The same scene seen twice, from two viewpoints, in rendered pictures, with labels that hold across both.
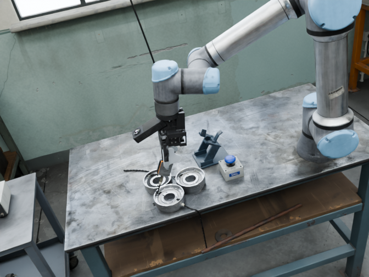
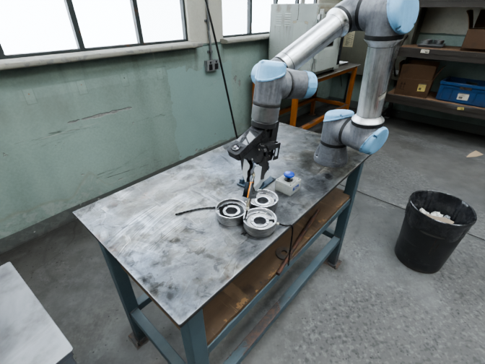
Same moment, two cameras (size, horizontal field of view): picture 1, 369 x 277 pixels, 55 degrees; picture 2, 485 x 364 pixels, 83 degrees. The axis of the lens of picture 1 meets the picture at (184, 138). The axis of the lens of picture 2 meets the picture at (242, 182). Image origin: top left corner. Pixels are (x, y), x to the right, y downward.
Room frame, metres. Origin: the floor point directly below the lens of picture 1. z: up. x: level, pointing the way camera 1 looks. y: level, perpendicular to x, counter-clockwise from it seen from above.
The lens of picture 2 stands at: (0.42, 0.56, 1.39)
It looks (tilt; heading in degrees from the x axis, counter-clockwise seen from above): 32 degrees down; 319
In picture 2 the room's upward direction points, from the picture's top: straight up
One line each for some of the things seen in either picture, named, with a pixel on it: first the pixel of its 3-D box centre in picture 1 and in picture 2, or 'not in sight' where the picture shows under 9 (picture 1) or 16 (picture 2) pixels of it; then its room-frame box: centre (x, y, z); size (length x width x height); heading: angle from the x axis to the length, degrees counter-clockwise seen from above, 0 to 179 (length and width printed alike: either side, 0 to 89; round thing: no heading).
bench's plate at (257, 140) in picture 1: (214, 150); (250, 177); (1.15, -0.11, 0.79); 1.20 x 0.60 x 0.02; 98
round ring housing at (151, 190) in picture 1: (158, 182); (231, 212); (0.98, 0.12, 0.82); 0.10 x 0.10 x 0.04
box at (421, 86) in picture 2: not in sight; (417, 78); (1.74, -3.51, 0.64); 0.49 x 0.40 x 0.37; 13
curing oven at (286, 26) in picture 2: not in sight; (309, 40); (2.44, -2.11, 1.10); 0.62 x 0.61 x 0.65; 98
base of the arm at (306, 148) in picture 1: (318, 139); (332, 149); (1.01, -0.48, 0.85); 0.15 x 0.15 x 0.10
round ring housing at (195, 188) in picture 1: (190, 180); (262, 202); (0.96, 0.01, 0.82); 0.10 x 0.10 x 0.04
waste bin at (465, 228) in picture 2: not in sight; (428, 233); (0.63, -1.14, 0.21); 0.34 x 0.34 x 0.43
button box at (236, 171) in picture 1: (232, 167); (289, 183); (0.98, -0.15, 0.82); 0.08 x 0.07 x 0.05; 98
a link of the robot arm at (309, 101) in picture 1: (320, 112); (338, 126); (1.00, -0.48, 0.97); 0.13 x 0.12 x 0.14; 173
